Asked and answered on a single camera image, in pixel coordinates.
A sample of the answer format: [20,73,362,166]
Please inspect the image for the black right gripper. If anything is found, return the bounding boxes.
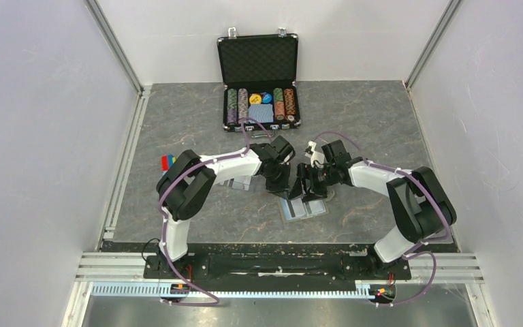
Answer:
[289,162,336,202]

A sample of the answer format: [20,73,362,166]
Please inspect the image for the clear plastic card sleeve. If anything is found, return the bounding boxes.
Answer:
[219,176,257,191]

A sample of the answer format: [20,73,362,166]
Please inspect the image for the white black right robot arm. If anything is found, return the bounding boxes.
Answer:
[289,140,457,278]

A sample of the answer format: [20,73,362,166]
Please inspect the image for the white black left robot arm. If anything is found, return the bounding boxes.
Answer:
[156,136,296,278]

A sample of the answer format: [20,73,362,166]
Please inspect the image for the blue playing card deck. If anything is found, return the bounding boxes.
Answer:
[247,104,274,123]

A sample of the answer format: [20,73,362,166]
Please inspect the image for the orange brown chip stack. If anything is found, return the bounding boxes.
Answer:
[283,89,296,122]

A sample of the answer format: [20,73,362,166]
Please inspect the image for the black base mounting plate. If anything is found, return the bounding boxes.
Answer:
[143,243,412,292]

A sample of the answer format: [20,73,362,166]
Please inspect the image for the blue dealer button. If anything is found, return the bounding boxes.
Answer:
[260,92,273,104]

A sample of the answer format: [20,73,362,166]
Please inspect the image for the green orange chip stack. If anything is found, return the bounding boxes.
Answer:
[273,88,285,121]

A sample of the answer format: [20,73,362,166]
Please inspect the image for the yellow dealer button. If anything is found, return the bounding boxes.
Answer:
[249,93,263,104]

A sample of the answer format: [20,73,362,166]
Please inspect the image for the grey purple chip stack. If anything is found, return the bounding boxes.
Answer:
[237,88,249,123]

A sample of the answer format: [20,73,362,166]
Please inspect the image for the purple green chip stack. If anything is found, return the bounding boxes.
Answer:
[226,89,238,124]

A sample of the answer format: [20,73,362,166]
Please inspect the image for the black poker chip case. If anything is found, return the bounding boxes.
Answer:
[217,27,301,132]

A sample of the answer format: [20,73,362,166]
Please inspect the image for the colourful toy block stack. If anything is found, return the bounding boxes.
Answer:
[161,154,176,174]

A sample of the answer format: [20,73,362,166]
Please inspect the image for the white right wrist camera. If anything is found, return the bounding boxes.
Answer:
[304,140,325,168]

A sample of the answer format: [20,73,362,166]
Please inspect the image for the aluminium frame rail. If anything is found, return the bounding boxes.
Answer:
[76,252,485,285]

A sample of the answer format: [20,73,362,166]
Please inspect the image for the white slotted cable duct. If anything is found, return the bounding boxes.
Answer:
[91,281,375,300]

